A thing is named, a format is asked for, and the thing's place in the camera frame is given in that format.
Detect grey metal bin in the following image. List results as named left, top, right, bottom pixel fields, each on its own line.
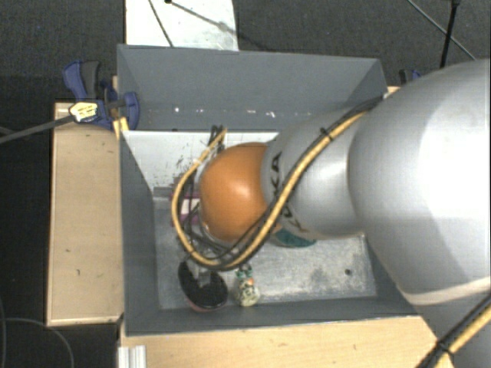
left=116, top=43, right=420, bottom=337

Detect purple and white box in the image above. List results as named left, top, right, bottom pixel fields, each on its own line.
left=168, top=189, right=203, bottom=228

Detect pale small toy figure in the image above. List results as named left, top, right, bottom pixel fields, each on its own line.
left=234, top=277, right=262, bottom=308

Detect pale wood flat board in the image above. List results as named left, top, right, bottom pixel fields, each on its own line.
left=45, top=101, right=126, bottom=327

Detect teal round object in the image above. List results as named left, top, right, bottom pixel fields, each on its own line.
left=272, top=226, right=318, bottom=249

